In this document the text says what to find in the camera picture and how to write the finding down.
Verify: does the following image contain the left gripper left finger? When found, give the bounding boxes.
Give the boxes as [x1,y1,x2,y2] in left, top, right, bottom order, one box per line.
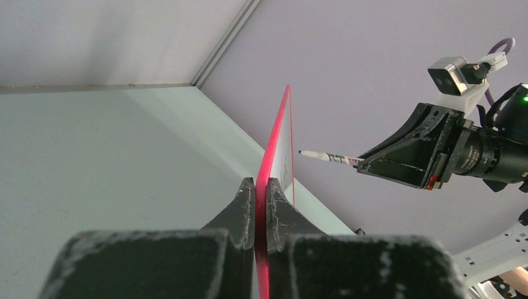
[39,178,255,298]

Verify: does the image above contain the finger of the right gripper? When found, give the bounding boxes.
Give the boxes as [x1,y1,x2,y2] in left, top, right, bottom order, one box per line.
[359,103,450,159]
[357,113,462,190]

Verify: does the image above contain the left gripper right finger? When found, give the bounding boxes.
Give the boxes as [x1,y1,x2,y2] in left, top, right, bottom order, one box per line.
[266,178,466,299]

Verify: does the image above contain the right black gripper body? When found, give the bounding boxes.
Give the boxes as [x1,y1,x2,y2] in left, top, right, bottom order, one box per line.
[441,125,527,192]

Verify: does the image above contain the white whiteboard marker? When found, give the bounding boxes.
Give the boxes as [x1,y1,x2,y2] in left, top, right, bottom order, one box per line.
[298,150,364,167]

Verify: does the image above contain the pink framed whiteboard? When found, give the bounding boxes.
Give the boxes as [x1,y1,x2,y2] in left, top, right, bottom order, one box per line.
[255,85,295,298]

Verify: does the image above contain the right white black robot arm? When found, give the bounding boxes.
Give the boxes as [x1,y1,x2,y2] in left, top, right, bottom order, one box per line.
[357,83,527,298]

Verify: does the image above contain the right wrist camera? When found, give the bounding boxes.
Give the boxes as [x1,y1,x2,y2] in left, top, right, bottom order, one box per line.
[427,52,507,116]

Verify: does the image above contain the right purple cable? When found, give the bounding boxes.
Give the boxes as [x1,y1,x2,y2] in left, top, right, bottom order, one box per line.
[483,37,516,108]

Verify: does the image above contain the aluminium frame profile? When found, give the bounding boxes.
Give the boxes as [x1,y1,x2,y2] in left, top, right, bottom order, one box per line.
[190,0,263,89]

